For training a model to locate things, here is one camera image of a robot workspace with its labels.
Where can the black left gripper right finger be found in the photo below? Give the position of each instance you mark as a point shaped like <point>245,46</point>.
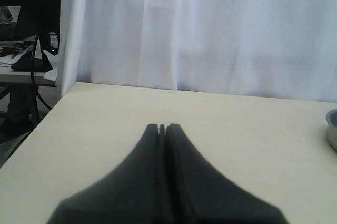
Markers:
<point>201,194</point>

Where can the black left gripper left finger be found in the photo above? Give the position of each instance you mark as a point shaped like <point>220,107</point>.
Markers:
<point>134,192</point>

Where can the white crumpled paper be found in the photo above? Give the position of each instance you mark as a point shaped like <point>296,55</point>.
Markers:
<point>53,59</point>

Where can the stainless steel bowl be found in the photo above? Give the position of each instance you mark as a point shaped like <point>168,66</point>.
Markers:
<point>331,131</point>

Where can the black monitor stand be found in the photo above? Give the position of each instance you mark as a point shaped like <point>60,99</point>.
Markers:
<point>34,60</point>

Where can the white curtain backdrop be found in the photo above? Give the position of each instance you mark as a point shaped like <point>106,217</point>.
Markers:
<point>272,48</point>

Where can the grey side table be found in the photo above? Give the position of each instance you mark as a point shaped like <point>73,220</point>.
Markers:
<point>8,75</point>

